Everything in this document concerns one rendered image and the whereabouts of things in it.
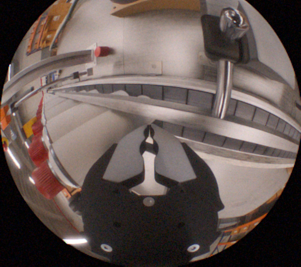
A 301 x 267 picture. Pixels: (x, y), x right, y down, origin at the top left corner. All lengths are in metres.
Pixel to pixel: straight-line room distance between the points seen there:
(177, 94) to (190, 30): 0.13
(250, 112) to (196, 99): 0.09
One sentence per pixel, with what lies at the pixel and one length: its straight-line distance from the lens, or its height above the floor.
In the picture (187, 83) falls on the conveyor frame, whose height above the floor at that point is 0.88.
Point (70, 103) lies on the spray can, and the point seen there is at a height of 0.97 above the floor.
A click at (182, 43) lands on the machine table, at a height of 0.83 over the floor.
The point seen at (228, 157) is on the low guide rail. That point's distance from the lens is 0.16.
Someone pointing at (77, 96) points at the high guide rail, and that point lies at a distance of 0.19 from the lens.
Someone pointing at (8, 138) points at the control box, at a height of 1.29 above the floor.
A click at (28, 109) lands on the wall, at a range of 8.20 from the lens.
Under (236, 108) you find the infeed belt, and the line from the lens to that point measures 0.16.
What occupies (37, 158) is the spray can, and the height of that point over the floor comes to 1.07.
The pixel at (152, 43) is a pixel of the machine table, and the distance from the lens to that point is 0.23.
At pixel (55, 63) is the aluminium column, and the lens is 0.35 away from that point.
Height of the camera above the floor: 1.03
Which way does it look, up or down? 51 degrees down
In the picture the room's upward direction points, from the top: 130 degrees counter-clockwise
